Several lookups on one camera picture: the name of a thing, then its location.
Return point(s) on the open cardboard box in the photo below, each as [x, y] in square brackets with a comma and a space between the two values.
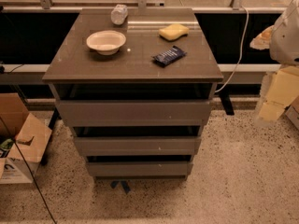
[23, 140]

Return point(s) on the grey drawer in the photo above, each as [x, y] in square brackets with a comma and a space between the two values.
[112, 113]
[139, 169]
[137, 146]

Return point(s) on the grey top drawer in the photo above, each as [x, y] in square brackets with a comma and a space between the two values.
[112, 113]

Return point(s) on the cardboard box at right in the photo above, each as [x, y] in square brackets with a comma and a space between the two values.
[293, 113]

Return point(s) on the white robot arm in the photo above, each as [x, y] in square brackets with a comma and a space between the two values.
[283, 48]

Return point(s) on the white paper bowl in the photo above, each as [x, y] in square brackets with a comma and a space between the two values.
[106, 42]

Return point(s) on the dark blue snack packet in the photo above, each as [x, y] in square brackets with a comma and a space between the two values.
[170, 56]

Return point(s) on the grey bottom drawer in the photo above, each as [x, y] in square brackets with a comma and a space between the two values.
[139, 169]

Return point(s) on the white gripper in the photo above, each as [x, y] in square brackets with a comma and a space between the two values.
[286, 41]

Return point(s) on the grey drawer cabinet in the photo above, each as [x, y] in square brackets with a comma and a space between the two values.
[78, 73]

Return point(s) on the yellow sponge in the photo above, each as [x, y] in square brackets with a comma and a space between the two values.
[173, 31]

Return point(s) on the grey middle drawer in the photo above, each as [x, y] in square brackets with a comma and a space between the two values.
[137, 146]

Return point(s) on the blue tape on floor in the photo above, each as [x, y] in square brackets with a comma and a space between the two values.
[124, 185]

